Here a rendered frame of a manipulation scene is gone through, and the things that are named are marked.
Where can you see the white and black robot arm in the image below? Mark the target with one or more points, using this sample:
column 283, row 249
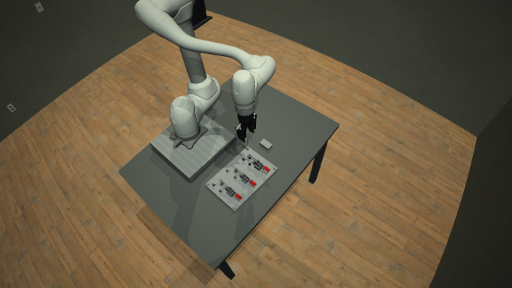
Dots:
column 171, row 19

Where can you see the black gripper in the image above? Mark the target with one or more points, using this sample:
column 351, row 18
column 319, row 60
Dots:
column 245, row 122

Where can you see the black toggle clamp with red handle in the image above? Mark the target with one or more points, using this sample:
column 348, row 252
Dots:
column 258, row 165

